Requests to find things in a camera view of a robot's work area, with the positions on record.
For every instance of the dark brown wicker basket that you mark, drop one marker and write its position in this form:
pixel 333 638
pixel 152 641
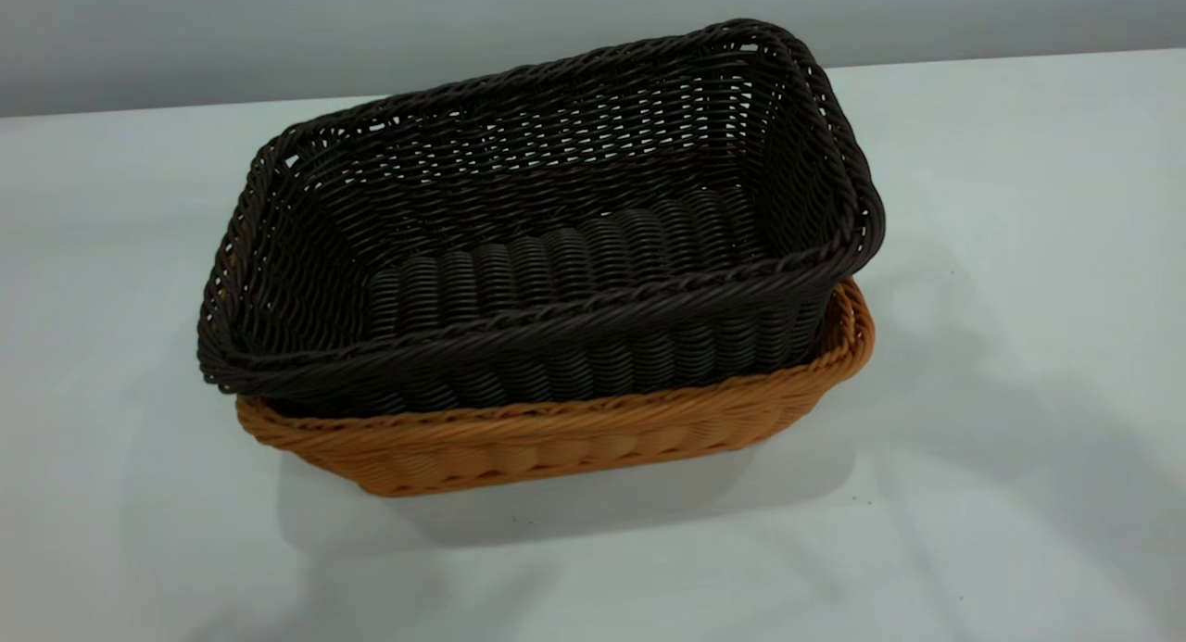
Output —
pixel 556 346

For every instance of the light brown wicker basket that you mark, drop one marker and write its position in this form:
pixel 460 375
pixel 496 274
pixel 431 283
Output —
pixel 556 443

